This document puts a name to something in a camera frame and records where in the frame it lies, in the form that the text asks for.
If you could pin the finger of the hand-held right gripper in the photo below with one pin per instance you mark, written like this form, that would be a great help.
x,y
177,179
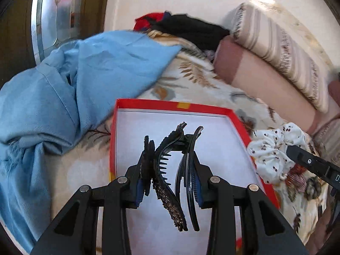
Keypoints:
x,y
309,161

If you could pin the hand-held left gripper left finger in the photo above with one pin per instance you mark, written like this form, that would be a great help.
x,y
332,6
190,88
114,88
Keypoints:
x,y
138,191

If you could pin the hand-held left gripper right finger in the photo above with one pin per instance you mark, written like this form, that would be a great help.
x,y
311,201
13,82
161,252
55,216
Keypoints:
x,y
198,191

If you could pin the black hair claw clip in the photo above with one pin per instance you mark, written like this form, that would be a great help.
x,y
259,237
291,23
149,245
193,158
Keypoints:
x,y
170,202

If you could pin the white floral scrunchie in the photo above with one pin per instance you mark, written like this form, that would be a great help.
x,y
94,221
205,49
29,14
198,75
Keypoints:
x,y
268,148

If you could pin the red cardboard box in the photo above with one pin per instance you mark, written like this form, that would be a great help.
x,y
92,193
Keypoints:
x,y
159,122

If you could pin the red white striped scrunchie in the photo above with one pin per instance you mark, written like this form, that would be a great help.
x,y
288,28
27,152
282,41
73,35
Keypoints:
x,y
297,176

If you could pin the striped floral pillow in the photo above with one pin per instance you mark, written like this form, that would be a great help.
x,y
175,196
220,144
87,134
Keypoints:
x,y
281,50
328,140

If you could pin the pink bolster pillow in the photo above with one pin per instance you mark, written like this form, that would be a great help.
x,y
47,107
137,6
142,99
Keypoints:
x,y
260,77
334,95

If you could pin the leaf print blanket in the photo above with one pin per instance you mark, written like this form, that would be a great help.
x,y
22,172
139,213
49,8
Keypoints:
x,y
199,85

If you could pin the light blue cloth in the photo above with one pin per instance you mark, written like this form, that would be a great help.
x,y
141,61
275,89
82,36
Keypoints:
x,y
93,71

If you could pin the grey patterned cloth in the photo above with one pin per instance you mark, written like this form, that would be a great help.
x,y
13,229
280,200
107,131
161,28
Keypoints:
x,y
210,55

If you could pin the black cloth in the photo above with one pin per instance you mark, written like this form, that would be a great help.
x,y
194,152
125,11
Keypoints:
x,y
191,29

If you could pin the red cloth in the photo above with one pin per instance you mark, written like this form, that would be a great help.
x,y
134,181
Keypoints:
x,y
144,21

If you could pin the brown door with glass pane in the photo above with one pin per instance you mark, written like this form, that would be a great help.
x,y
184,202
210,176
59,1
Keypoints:
x,y
61,13

